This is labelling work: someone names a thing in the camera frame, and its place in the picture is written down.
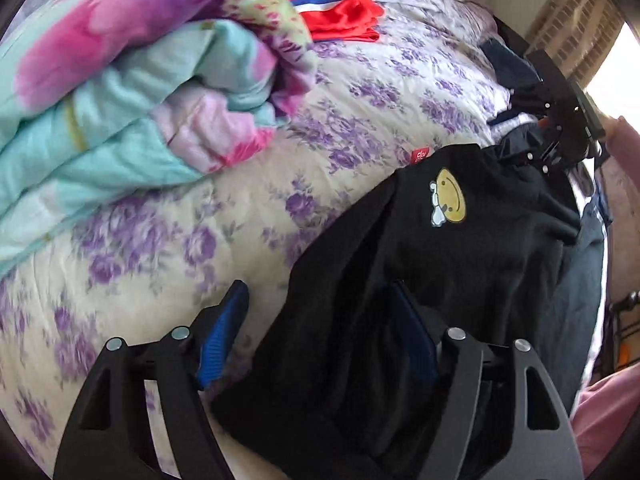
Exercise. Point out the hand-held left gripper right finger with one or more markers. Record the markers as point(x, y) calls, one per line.
point(415, 331)

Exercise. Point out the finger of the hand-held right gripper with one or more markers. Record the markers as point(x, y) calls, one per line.
point(555, 87)
point(552, 152)

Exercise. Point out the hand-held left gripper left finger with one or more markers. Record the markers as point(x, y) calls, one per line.
point(220, 341)

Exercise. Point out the person's right forearm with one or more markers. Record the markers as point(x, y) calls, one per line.
point(625, 147)

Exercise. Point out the dark blue clothing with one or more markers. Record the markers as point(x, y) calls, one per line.
point(510, 67)

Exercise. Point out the window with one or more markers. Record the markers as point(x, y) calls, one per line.
point(622, 77)

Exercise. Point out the beige patterned curtain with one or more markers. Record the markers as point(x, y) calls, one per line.
point(575, 25)

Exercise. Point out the purple floral bedsheet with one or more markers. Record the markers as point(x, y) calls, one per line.
point(360, 110)

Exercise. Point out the person's pink clothing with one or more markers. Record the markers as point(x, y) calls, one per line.
point(610, 420)

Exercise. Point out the red garment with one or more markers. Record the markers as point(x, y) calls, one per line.
point(340, 15)

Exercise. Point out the colourful floral quilt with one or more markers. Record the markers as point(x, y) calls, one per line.
point(125, 110)

